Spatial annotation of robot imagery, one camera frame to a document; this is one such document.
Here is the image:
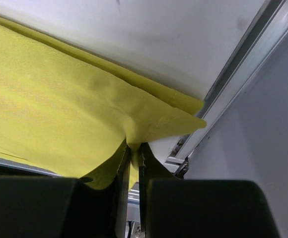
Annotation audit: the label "aluminium rail frame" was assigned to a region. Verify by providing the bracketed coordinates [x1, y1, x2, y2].
[0, 0, 288, 238]

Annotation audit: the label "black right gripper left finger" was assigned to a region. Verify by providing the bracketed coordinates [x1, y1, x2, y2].
[0, 145, 131, 238]

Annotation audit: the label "yellow-green trousers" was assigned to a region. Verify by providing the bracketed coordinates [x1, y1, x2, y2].
[0, 17, 206, 184]

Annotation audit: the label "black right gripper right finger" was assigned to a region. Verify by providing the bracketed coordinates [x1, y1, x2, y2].
[139, 143, 279, 238]

